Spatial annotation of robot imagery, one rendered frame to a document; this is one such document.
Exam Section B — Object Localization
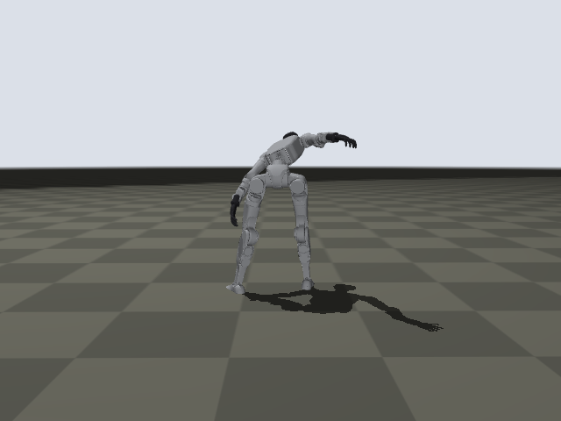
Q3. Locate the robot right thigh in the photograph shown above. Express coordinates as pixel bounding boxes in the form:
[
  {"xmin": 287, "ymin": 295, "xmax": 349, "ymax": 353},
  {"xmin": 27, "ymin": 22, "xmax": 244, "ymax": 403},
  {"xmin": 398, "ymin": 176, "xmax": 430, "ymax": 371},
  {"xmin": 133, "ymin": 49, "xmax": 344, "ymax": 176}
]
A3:
[{"xmin": 288, "ymin": 173, "xmax": 309, "ymax": 242}]

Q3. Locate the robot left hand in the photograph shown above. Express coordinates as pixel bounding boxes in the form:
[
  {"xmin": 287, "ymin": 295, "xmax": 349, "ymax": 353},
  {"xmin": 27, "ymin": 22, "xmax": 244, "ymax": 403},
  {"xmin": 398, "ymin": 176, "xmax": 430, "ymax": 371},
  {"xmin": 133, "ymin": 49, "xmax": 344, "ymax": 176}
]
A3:
[{"xmin": 231, "ymin": 195, "xmax": 239, "ymax": 226}]

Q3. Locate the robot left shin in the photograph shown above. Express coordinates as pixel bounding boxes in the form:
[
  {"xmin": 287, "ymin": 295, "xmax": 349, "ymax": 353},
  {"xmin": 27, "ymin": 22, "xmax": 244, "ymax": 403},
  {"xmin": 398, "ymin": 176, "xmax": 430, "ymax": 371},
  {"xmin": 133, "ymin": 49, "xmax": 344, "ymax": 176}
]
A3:
[{"xmin": 233, "ymin": 230, "xmax": 254, "ymax": 286}]

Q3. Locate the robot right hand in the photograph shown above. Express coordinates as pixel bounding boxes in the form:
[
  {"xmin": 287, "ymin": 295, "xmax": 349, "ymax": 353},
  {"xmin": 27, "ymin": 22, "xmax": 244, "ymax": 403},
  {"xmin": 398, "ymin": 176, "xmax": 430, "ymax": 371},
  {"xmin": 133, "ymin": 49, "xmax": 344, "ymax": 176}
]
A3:
[{"xmin": 326, "ymin": 132, "xmax": 357, "ymax": 148}]

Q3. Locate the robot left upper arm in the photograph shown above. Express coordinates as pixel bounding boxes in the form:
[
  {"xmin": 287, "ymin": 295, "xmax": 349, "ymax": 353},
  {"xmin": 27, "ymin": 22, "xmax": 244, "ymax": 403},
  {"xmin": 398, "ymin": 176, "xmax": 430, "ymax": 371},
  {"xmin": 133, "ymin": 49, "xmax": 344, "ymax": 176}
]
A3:
[{"xmin": 246, "ymin": 151, "xmax": 269, "ymax": 180}]

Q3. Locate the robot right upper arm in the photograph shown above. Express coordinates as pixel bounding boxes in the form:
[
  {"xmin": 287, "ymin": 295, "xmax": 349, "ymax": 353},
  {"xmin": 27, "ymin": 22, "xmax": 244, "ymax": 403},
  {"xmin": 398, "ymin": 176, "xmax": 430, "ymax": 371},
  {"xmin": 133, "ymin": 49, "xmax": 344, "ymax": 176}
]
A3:
[{"xmin": 299, "ymin": 133, "xmax": 325, "ymax": 148}]

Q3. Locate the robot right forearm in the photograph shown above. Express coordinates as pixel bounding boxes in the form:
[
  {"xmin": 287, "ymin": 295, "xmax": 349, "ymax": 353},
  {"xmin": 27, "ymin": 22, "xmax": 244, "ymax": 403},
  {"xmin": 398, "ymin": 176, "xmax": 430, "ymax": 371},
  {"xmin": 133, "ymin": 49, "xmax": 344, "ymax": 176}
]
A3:
[{"xmin": 316, "ymin": 132, "xmax": 335, "ymax": 145}]

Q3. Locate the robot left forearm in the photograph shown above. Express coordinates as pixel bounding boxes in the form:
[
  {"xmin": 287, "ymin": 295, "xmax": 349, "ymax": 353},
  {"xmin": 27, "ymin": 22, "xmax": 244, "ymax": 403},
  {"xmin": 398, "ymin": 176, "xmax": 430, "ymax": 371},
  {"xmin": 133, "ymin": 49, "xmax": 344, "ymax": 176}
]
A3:
[{"xmin": 232, "ymin": 173, "xmax": 250, "ymax": 203}]

